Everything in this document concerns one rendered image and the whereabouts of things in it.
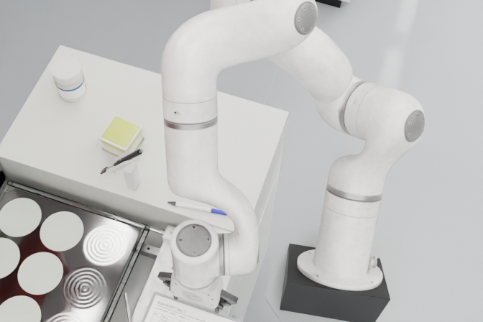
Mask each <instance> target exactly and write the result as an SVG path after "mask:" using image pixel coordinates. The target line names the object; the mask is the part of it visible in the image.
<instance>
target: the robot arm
mask: <svg viewBox="0 0 483 322"><path fill-rule="evenodd" d="M317 19H318V7H317V5H316V2H315V0H211V3H210V10H209V11H205V12H203V13H201V14H198V15H196V16H194V17H192V18H191V19H189V20H188V21H186V22H185V23H183V24H182V25H181V26H180V27H178V28H177V29H176V30H175V31H174V32H173V34H172V35H171V36H170V38H169V39H168V41H167V42H166V44H165V47H164V49H163V52H162V60H161V75H162V103H163V119H164V131H165V153H166V166H167V182H168V185H169V188H170V190H171V191H172V192H173V193H174V194H175V195H177V196H180V197H182V198H187V199H191V200H194V201H199V202H202V203H206V204H208V205H211V206H214V207H216V208H218V209H220V210H221V211H223V212H224V213H225V214H226V215H227V216H228V217H229V218H230V219H231V220H232V221H233V223H234V231H233V232H231V233H222V234H220V233H216V230H215V229H214V228H213V227H212V225H210V224H209V223H207V222H205V221H202V220H198V219H191V220H187V221H184V222H182V223H181V224H179V225H178V226H177V227H176V228H175V230H174V231H173V233H172V235H171V237H170V249H171V254H172V266H171V269H172V270H173V272H172V273H171V272H159V274H158V276H157V277H158V278H159V279H160V280H161V281H163V282H162V283H163V284H164V285H166V286H168V287H169V288H170V289H169V291H170V292H171V293H172V294H173V297H174V299H175V300H177V299H178V298H181V299H183V300H186V301H189V302H192V303H195V304H198V305H202V306H204V307H207V308H215V313H217V314H218V313H219V309H220V310H223V308H224V306H231V305H234V304H236V303H237V301H238V297H236V296H234V295H232V294H231V293H228V292H226V291H225V290H224V284H223V280H222V277H221V276H228V275H248V274H250V273H252V272H253V271H255V270H256V268H257V265H258V263H259V227H258V222H257V217H256V214H255V212H254V209H253V208H252V205H251V204H250V202H249V201H248V200H247V198H246V197H245V196H244V194H243V193H242V192H241V191H240V190H239V189H238V188H237V187H236V186H235V185H233V184H232V183H230V182H229V181H228V180H227V179H225V178H224V177H223V176H222V175H221V174H220V173H219V169H218V109H217V78H218V75H219V73H220V72H221V71H222V70H224V69H226V68H229V67H231V66H235V65H239V64H242V63H248V62H251V61H255V60H261V59H264V58H266V59H267V60H269V61H270V62H272V63H274V64H276V65H277V66H278V67H280V68H282V69H283V70H284V71H286V72H287V73H289V74H290V75H291V76H292V77H294V79H296V81H298V82H299V83H300V84H301V85H302V86H304V87H305V88H306V89H307V90H308V91H309V92H310V94H311V95H312V97H313V98H314V100H315V103H316V107H317V109H318V113H319V114H320V115H321V117H322V119H323V120H324V121H325V122H326V123H327V124H328V125H329V126H330V127H332V128H334V129H335V130H337V131H340V132H342V133H345V134H348V135H350V136H353V137H356V138H358V139H362V140H364V141H365V146H364V149H363V150H362V151H361V152H360V153H359V154H356V155H346V156H343V157H340V158H338V159H337V160H335V161H334V162H333V164H332V166H331V169H330V171H329V174H328V181H327V186H326V193H325V198H324V202H323V210H322V214H321V222H320V226H319V230H318V238H317V242H316V249H313V250H309V251H307V252H304V253H302V254H301V255H300V256H299V257H298V261H297V266H298V269H299V270H300V271H301V272H302V273H303V274H304V275H305V276H306V277H308V278H309V279H311V280H313V281H315V282H317V283H320V284H322V285H325V286H328V287H331V288H336V289H340V290H351V291H363V290H371V289H374V288H376V287H378V286H379V285H380V284H381V282H382V277H383V274H382V271H381V270H380V268H379V267H378V266H377V256H376V255H374V256H373V257H371V255H370V254H371V251H372V244H373V240H374V233H375V229H376V225H377V219H378V215H379V211H380V204H381V200H382V194H383V190H384V186H385V180H386V177H387V174H388V172H389V171H390V169H391V168H392V166H393V165H394V164H395V163H396V162H397V161H398V160H399V159H400V158H401V157H402V156H403V155H405V154H406V153H407V152H408V151H410V150H411V149H412V148H413V147H414V146H415V145H416V144H417V143H418V142H419V140H420V138H421V137H422V135H423V131H424V128H425V113H424V110H423V107H422V105H421V104H420V102H419V101H418V100H417V99H416V98H415V97H413V96H411V95H410V94H408V93H406V92H403V91H399V90H397V89H394V88H389V87H387V86H381V85H378V84H376V83H371V82H368V81H365V80H362V79H360V78H358V77H356V76H354V75H353V71H352V66H351V63H350V62H349V59H348V58H347V56H346V55H345V54H344V52H343V51H342V50H341V48H340V47H339V46H338V45H337V44H336V43H335V42H334V41H333V40H332V39H331V38H330V37H329V36H328V35H327V34H326V33H324V32H323V31H322V30H320V29H319V28H317V27H316V22H317Z"/></svg>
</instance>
